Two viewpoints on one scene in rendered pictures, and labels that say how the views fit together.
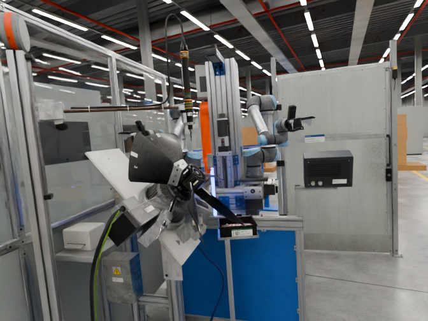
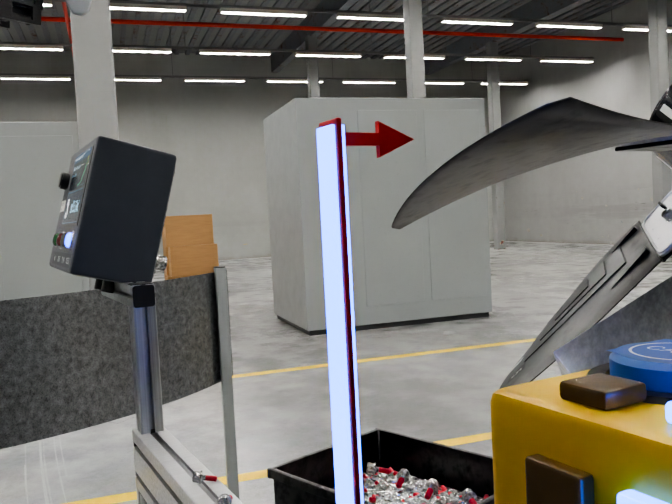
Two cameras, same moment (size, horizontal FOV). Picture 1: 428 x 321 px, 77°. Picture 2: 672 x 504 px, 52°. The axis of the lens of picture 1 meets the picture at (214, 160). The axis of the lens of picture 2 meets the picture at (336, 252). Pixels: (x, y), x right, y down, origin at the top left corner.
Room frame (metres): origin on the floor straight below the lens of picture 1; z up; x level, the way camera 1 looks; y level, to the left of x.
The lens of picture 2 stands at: (2.06, 0.34, 1.13)
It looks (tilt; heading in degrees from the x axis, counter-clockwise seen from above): 3 degrees down; 227
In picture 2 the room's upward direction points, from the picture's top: 3 degrees counter-clockwise
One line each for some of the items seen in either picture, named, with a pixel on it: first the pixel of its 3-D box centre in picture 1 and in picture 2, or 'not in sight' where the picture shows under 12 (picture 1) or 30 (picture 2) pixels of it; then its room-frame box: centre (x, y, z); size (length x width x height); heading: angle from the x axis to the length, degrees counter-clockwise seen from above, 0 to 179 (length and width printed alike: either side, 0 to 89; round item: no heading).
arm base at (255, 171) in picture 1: (253, 171); not in sight; (2.16, -0.32, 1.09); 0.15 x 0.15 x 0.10
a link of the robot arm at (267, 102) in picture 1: (267, 129); not in sight; (2.19, -0.45, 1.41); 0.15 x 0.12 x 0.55; 102
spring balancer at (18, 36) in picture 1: (14, 33); not in sight; (1.17, 0.79, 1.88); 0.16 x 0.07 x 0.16; 20
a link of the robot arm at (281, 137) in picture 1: (280, 139); not in sight; (1.92, -0.49, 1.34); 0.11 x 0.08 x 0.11; 102
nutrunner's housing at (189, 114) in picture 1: (186, 84); not in sight; (1.41, 0.11, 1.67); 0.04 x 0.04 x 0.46
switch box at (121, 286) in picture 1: (123, 276); not in sight; (1.29, 0.49, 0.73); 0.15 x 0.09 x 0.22; 75
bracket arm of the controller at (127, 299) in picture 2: (315, 187); (125, 289); (1.59, -0.60, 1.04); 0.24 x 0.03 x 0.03; 75
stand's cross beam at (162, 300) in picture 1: (155, 300); not in sight; (1.34, 0.36, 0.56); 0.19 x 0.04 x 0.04; 75
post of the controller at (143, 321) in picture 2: (298, 200); (145, 357); (1.62, -0.50, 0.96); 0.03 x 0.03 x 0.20; 75
